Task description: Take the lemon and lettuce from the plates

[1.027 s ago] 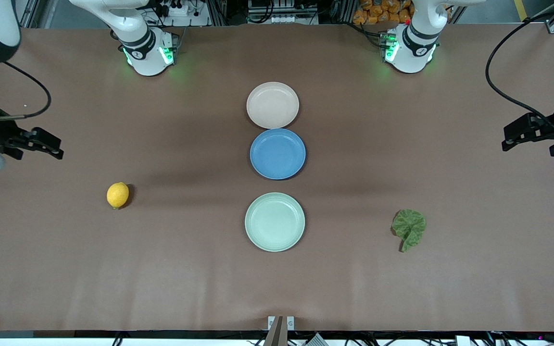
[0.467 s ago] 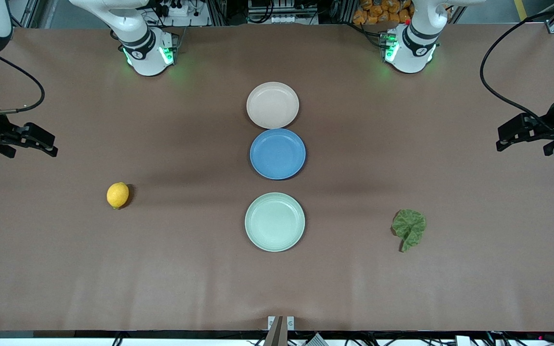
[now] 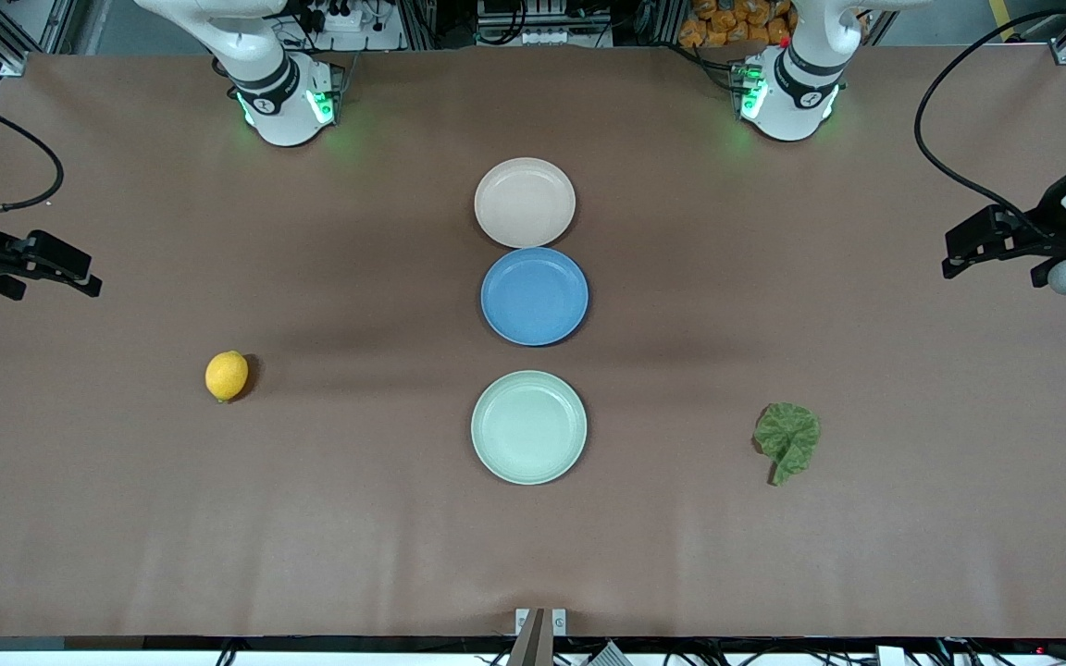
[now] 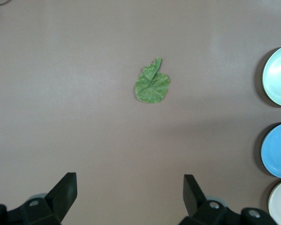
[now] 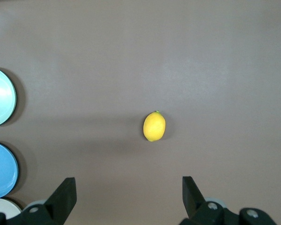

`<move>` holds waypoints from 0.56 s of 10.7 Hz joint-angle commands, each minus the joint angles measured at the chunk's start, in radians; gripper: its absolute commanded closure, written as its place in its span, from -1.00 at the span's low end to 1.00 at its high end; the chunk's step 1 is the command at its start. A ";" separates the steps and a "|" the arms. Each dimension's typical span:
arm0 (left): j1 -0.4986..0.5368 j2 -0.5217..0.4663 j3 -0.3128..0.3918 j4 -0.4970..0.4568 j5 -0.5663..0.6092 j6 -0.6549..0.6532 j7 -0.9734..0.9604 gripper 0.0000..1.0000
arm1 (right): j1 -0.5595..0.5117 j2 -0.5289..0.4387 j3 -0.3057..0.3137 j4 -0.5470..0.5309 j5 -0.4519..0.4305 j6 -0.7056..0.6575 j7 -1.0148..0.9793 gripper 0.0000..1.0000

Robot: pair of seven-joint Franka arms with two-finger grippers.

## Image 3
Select yellow lemon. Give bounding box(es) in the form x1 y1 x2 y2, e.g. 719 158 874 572
205 351 250 403

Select green lettuce leaf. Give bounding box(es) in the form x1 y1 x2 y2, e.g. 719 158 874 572
753 402 822 487

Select brown table cover sheet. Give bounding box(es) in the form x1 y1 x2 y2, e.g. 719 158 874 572
0 44 1066 641

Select orange snack packets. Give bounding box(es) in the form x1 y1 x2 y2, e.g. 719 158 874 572
678 0 795 49

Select white power strip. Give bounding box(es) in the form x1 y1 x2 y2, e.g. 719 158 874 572
320 5 369 34

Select blue round plate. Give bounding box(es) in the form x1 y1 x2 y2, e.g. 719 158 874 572
480 246 589 347

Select beige round plate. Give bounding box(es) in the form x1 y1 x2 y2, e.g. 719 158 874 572
474 157 577 249

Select white equipment rack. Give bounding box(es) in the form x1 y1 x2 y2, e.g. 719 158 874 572
476 0 610 49

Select pale green round plate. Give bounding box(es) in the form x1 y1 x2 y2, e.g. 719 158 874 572
470 370 589 486

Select brown upright pole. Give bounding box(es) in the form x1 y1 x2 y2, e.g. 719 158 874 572
507 608 554 666

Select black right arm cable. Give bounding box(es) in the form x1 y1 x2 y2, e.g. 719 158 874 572
0 92 66 216

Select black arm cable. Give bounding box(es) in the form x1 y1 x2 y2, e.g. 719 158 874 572
913 6 1066 234
0 92 66 216

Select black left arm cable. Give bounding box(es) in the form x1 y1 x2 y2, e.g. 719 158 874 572
913 6 1066 234

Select metal table edge bracket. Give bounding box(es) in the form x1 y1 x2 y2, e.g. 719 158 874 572
514 608 567 638

